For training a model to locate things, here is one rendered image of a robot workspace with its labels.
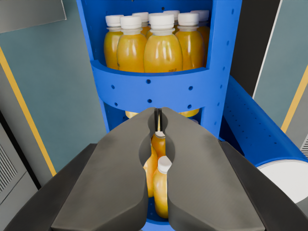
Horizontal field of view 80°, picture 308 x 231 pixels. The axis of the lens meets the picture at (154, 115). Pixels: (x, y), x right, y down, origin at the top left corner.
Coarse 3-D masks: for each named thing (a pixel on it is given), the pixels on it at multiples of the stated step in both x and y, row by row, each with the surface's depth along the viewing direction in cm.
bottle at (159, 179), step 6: (156, 168) 49; (156, 174) 48; (162, 174) 47; (156, 180) 48; (162, 180) 46; (156, 186) 48; (162, 186) 47; (156, 192) 50; (162, 192) 48; (156, 198) 51; (162, 198) 49; (156, 204) 53; (162, 204) 51; (156, 210) 55; (162, 210) 53; (162, 216) 54
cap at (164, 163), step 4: (164, 156) 48; (160, 160) 47; (164, 160) 47; (168, 160) 47; (160, 164) 46; (164, 164) 46; (168, 164) 46; (160, 168) 46; (164, 168) 45; (168, 168) 45
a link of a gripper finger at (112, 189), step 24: (144, 120) 10; (120, 144) 9; (144, 144) 9; (96, 168) 7; (120, 168) 7; (72, 192) 6; (96, 192) 6; (120, 192) 6; (144, 192) 7; (72, 216) 6; (96, 216) 6; (120, 216) 6; (144, 216) 7
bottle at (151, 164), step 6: (150, 156) 49; (156, 156) 51; (150, 162) 49; (156, 162) 51; (144, 168) 49; (150, 168) 50; (150, 174) 51; (150, 180) 52; (150, 186) 54; (150, 192) 55
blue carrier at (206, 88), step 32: (96, 0) 38; (128, 0) 44; (160, 0) 45; (192, 0) 43; (224, 0) 24; (96, 32) 39; (224, 32) 27; (96, 64) 34; (224, 64) 30; (128, 96) 30; (160, 96) 29; (192, 96) 29; (224, 96) 36; (160, 224) 48
